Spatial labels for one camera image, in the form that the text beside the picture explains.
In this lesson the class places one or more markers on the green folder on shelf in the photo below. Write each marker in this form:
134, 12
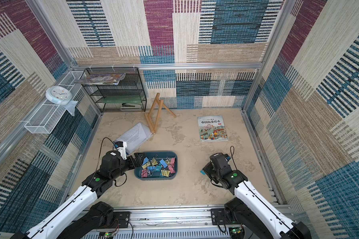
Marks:
122, 100

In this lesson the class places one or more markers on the white wire wall basket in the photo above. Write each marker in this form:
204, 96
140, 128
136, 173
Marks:
47, 116

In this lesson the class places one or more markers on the Chinese history picture book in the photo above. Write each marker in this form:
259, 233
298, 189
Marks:
212, 129

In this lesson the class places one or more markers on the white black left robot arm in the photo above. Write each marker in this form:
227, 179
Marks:
81, 213

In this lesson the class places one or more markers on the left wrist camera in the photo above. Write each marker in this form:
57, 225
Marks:
120, 146

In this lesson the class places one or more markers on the teal plastic storage box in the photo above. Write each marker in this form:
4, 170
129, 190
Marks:
155, 171

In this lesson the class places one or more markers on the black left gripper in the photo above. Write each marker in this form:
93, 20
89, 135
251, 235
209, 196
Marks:
138, 162

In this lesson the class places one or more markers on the blue binder clip middle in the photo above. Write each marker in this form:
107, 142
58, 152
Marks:
145, 161

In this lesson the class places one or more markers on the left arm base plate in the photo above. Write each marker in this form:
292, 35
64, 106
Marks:
120, 219

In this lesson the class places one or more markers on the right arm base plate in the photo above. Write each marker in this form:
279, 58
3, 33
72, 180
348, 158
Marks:
218, 216

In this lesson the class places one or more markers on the white round clock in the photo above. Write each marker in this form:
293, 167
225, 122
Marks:
58, 95

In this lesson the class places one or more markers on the magazine on shelf top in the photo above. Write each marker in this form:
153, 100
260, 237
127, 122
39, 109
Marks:
101, 79

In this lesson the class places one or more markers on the black wire shelf rack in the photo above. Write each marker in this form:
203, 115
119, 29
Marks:
132, 85

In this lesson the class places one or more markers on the yellow binder clip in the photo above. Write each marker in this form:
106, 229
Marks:
153, 162
165, 173

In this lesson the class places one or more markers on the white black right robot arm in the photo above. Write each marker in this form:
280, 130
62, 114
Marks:
249, 207

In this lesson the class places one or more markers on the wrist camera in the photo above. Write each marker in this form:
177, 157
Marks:
227, 157
120, 146

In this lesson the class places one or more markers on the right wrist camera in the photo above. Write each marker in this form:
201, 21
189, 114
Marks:
227, 157

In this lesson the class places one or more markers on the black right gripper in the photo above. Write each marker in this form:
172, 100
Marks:
208, 170

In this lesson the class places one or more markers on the wooden easel stand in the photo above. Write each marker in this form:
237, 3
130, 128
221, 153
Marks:
153, 125

